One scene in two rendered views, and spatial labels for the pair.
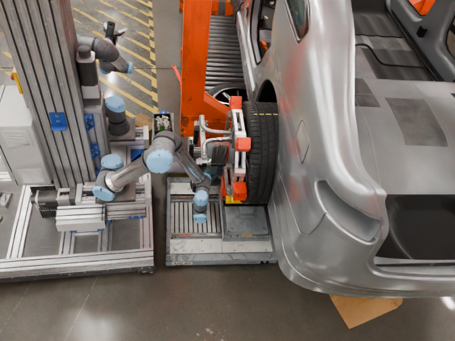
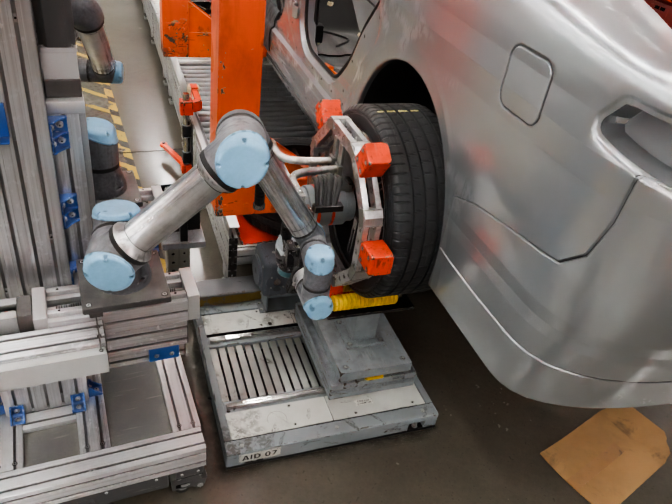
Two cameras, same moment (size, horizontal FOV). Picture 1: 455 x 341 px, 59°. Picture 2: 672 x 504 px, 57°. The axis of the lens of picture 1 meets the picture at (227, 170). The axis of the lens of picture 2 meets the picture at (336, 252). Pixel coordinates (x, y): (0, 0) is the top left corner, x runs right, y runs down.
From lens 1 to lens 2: 0.86 m
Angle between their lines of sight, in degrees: 16
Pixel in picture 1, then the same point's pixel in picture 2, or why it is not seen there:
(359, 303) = (603, 467)
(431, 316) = not seen: outside the picture
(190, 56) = (233, 41)
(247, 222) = (370, 353)
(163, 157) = (254, 143)
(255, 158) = (401, 183)
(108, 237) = (99, 422)
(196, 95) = not seen: hidden behind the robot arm
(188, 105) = not seen: hidden behind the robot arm
